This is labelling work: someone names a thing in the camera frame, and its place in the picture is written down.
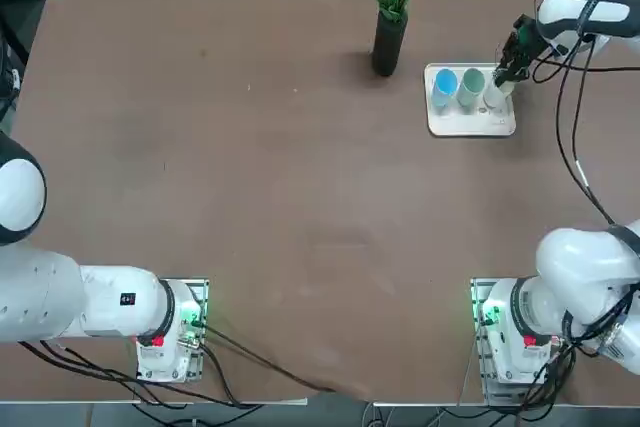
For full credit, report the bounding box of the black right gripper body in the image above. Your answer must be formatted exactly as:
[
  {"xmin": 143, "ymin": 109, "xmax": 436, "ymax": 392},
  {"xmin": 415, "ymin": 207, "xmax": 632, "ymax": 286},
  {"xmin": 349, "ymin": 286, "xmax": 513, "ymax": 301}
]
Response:
[{"xmin": 502, "ymin": 14, "xmax": 550, "ymax": 68}]

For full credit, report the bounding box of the small white cup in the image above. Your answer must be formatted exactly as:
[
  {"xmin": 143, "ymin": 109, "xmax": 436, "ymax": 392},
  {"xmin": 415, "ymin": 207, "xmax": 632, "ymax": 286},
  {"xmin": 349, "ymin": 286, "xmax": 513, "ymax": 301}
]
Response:
[{"xmin": 482, "ymin": 74, "xmax": 516, "ymax": 113}]

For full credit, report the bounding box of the small green cup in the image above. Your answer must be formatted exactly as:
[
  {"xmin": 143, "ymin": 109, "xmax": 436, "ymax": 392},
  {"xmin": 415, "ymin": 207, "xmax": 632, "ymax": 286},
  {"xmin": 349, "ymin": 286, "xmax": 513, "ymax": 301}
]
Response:
[{"xmin": 455, "ymin": 68, "xmax": 486, "ymax": 111}]

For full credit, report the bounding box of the small blue cup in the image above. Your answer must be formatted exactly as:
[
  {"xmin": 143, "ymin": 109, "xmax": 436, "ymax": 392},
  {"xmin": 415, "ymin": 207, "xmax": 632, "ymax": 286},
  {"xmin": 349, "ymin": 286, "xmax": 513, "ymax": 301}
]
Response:
[{"xmin": 430, "ymin": 68, "xmax": 459, "ymax": 116}]

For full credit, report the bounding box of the white rectangular tray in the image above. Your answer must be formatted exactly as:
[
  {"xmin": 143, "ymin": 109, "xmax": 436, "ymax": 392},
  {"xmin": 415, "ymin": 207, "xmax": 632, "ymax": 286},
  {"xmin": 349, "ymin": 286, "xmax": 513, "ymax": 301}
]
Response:
[{"xmin": 423, "ymin": 62, "xmax": 517, "ymax": 138}]

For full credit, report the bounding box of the black cylindrical vase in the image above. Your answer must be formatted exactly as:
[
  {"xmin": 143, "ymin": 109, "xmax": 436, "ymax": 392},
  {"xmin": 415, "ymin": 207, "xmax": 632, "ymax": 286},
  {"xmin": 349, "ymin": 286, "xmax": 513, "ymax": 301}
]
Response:
[{"xmin": 370, "ymin": 11, "xmax": 409, "ymax": 78}]

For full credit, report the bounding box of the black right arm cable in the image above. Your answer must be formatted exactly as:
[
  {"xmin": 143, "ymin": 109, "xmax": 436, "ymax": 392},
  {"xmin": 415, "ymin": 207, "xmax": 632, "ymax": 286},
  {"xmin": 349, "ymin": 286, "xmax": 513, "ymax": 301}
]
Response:
[{"xmin": 529, "ymin": 0, "xmax": 640, "ymax": 406}]

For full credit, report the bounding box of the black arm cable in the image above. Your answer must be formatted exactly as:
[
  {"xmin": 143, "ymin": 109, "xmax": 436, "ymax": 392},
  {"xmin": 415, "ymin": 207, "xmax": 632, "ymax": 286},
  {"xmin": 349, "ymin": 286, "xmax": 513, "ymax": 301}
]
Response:
[
  {"xmin": 199, "ymin": 321, "xmax": 341, "ymax": 396},
  {"xmin": 529, "ymin": 0, "xmax": 640, "ymax": 406}
]

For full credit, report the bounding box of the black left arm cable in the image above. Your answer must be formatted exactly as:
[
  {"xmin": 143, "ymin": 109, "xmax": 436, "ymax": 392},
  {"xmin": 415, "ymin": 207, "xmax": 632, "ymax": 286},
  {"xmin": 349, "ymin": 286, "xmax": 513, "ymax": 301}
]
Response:
[{"xmin": 199, "ymin": 321, "xmax": 341, "ymax": 396}]

